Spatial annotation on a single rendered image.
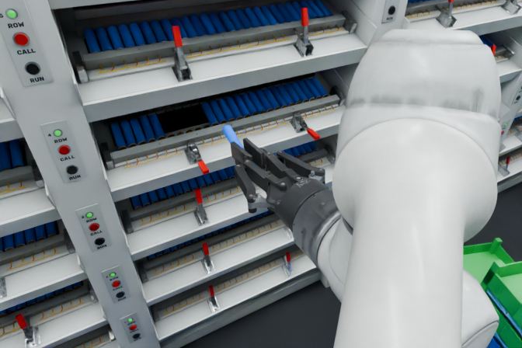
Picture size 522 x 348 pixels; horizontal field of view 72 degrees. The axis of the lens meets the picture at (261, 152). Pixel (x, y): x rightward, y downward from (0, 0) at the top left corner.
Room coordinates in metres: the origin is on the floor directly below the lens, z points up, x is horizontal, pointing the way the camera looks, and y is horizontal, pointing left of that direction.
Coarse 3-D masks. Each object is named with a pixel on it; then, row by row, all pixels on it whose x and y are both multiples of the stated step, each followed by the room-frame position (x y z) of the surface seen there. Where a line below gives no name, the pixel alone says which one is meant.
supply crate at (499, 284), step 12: (492, 264) 0.56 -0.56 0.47; (504, 264) 0.55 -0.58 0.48; (516, 264) 0.57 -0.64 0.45; (492, 276) 0.54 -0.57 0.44; (504, 276) 0.57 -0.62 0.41; (516, 276) 0.57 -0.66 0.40; (492, 288) 0.53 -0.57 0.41; (504, 288) 0.51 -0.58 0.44; (516, 288) 0.53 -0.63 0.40; (504, 300) 0.49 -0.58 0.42; (516, 300) 0.47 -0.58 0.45; (516, 312) 0.46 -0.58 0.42
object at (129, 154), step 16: (336, 96) 0.84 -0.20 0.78; (272, 112) 0.76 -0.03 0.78; (288, 112) 0.76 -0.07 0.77; (304, 112) 0.79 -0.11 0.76; (320, 112) 0.80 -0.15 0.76; (208, 128) 0.68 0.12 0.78; (240, 128) 0.71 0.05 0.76; (144, 144) 0.62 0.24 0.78; (160, 144) 0.62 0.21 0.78; (176, 144) 0.64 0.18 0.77; (208, 144) 0.66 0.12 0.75; (128, 160) 0.59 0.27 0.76
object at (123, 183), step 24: (336, 72) 0.89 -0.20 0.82; (120, 120) 0.69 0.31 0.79; (288, 120) 0.77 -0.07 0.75; (312, 120) 0.78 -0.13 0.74; (336, 120) 0.79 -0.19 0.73; (96, 144) 0.58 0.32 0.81; (216, 144) 0.67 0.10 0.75; (264, 144) 0.69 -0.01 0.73; (288, 144) 0.73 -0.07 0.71; (120, 168) 0.58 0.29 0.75; (144, 168) 0.59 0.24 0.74; (168, 168) 0.60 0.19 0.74; (192, 168) 0.60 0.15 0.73; (216, 168) 0.64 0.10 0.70; (120, 192) 0.54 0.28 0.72; (144, 192) 0.57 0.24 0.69
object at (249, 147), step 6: (246, 138) 0.54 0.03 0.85; (246, 144) 0.52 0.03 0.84; (252, 144) 0.51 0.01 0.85; (246, 150) 0.53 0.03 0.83; (252, 150) 0.50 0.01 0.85; (258, 150) 0.49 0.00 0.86; (252, 156) 0.50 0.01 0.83; (258, 156) 0.48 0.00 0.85; (264, 156) 0.48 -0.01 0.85; (258, 162) 0.48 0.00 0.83; (264, 162) 0.48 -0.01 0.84; (264, 168) 0.48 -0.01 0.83
